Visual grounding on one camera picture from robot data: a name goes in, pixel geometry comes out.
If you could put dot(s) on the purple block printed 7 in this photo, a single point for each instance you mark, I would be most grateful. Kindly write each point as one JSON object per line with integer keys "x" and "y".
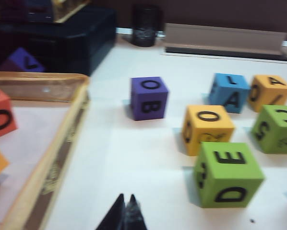
{"x": 23, "y": 61}

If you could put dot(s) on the blue A letter block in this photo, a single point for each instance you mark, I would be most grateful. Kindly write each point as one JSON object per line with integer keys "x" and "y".
{"x": 230, "y": 95}

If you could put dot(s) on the wooden tray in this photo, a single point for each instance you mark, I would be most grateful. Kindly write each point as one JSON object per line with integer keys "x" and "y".
{"x": 38, "y": 88}

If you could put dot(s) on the dark blue box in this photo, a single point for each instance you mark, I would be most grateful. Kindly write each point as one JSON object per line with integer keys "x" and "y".
{"x": 74, "y": 43}

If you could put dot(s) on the green umbrella Q block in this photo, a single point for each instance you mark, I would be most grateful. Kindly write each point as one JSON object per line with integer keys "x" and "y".
{"x": 278, "y": 129}

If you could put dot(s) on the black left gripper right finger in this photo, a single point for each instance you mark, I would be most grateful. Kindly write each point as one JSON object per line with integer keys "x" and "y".
{"x": 135, "y": 218}

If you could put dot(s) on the red G letter block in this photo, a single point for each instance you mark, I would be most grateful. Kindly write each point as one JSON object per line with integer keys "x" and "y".
{"x": 2, "y": 115}

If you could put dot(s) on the black mug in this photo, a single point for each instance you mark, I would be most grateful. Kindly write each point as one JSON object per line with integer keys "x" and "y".
{"x": 146, "y": 26}

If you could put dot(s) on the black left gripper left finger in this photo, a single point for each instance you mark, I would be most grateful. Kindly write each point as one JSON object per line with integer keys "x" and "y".
{"x": 114, "y": 218}

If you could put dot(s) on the purple O B block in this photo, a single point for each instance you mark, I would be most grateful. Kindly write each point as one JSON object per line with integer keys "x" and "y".
{"x": 148, "y": 100}

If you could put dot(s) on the gold ornate tray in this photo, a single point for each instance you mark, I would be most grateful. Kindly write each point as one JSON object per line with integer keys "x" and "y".
{"x": 69, "y": 12}

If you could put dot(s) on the yellow whale W block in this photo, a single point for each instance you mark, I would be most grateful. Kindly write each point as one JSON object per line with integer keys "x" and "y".
{"x": 206, "y": 129}

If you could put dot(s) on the grey-brown desk divider panel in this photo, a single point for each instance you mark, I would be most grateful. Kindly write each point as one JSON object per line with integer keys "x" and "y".
{"x": 230, "y": 12}

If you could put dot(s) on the yellow 7 E block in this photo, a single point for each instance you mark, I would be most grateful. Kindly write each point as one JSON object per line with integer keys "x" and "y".
{"x": 270, "y": 91}

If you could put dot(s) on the green duck D block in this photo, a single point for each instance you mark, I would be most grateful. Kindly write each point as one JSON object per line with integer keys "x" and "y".
{"x": 230, "y": 177}

